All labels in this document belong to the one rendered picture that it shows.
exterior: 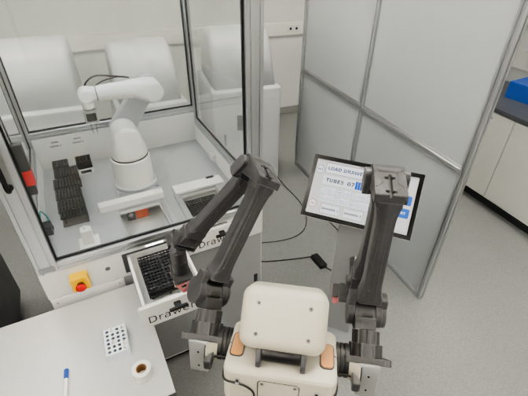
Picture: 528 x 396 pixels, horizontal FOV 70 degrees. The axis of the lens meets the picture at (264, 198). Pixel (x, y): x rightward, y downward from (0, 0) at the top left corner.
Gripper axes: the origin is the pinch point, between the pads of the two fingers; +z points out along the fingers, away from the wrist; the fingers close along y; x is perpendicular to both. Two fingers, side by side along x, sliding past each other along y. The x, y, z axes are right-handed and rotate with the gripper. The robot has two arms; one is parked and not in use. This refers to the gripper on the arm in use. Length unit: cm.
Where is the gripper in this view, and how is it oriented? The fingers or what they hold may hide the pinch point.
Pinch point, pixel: (183, 287)
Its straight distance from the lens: 148.4
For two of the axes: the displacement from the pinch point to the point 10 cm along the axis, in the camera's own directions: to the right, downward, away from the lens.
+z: -0.2, 8.1, 5.9
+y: -4.6, -5.3, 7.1
